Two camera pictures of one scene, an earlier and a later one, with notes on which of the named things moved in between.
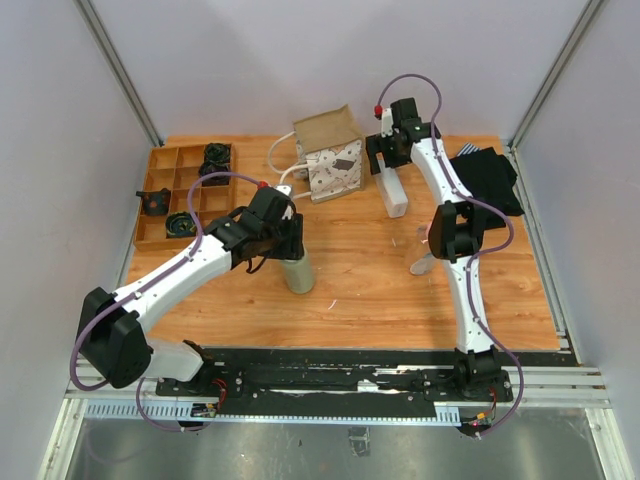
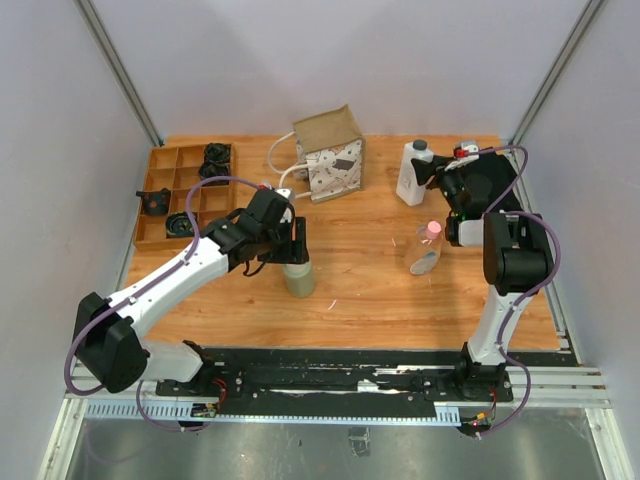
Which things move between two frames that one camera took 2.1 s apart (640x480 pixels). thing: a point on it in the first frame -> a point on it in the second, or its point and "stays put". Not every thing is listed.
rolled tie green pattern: [217, 153] stays put
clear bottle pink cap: [426, 260] stays put
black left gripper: [293, 248] stays put
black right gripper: [378, 143] -> [425, 170]
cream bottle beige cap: [299, 273] stays put
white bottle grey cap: [392, 189] -> [408, 190]
